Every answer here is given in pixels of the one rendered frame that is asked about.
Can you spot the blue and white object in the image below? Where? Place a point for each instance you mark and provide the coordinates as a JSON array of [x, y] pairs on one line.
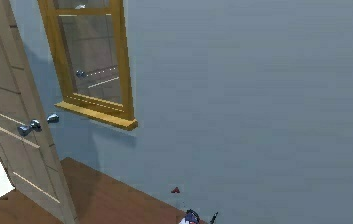
[[190, 218]]

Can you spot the small black stick object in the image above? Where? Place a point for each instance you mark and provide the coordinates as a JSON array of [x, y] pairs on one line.
[[213, 218]]

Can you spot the yellow wooden framed window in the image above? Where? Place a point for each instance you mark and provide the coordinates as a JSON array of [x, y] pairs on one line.
[[94, 60]]

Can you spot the beige panelled room door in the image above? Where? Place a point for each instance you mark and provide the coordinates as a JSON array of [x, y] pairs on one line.
[[14, 100]]

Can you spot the silver round door knob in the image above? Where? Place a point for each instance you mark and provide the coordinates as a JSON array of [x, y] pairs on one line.
[[53, 118], [29, 127]]

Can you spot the small red object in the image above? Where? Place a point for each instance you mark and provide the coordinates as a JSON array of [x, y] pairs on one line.
[[175, 190]]

